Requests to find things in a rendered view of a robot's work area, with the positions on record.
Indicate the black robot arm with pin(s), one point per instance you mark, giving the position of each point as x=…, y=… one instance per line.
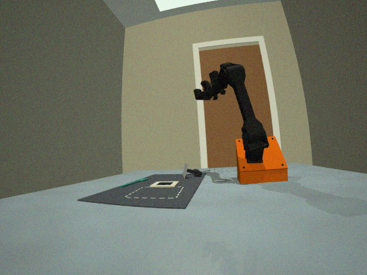
x=254, y=136

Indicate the cream square tile with dark centre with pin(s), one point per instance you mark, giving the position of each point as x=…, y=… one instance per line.
x=164, y=184

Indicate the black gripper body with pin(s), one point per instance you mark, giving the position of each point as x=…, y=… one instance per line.
x=207, y=93

